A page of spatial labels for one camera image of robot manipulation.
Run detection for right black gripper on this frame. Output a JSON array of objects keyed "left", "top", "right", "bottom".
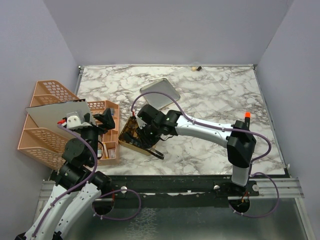
[{"left": 134, "top": 123, "right": 162, "bottom": 150}]

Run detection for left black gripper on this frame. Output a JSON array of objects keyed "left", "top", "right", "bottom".
[{"left": 78, "top": 107, "right": 115, "bottom": 164}]

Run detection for black metal tongs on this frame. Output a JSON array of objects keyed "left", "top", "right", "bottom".
[{"left": 123, "top": 132, "right": 143, "bottom": 148}]

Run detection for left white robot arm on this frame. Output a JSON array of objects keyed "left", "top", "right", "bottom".
[{"left": 16, "top": 108, "right": 116, "bottom": 240}]

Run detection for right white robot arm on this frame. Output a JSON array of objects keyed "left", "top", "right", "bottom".
[{"left": 136, "top": 105, "right": 257, "bottom": 196}]

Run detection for gold chocolate box tray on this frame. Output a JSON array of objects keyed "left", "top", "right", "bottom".
[{"left": 118, "top": 116, "right": 164, "bottom": 159}]

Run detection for peach desk organizer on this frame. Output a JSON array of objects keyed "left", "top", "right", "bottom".
[{"left": 88, "top": 100, "right": 120, "bottom": 167}]

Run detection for silver tin lid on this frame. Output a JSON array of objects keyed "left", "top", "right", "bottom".
[{"left": 140, "top": 78, "right": 181, "bottom": 110}]

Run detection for white board sheet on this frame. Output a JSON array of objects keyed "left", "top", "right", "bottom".
[{"left": 26, "top": 99, "right": 96, "bottom": 140}]

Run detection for peach mesh file rack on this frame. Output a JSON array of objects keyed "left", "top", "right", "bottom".
[{"left": 17, "top": 80, "right": 92, "bottom": 170}]

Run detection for orange black marker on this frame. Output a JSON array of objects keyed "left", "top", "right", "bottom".
[{"left": 244, "top": 112, "right": 251, "bottom": 130}]

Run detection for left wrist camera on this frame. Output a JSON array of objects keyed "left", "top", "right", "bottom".
[{"left": 57, "top": 110, "right": 92, "bottom": 130}]

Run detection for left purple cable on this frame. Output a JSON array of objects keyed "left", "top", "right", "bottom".
[{"left": 31, "top": 124, "right": 142, "bottom": 240}]

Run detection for black mounting rail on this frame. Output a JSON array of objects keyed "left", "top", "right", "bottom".
[{"left": 98, "top": 175, "right": 304, "bottom": 208}]

